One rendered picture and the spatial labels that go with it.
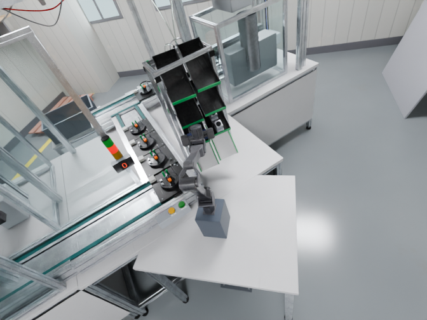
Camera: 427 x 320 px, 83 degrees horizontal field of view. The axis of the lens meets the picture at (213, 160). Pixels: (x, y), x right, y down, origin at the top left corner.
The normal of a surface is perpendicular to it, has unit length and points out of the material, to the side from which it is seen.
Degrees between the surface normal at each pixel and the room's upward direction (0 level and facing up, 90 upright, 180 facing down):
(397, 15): 90
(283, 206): 0
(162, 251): 0
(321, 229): 0
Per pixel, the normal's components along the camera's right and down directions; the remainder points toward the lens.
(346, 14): -0.19, 0.75
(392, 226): -0.22, -0.66
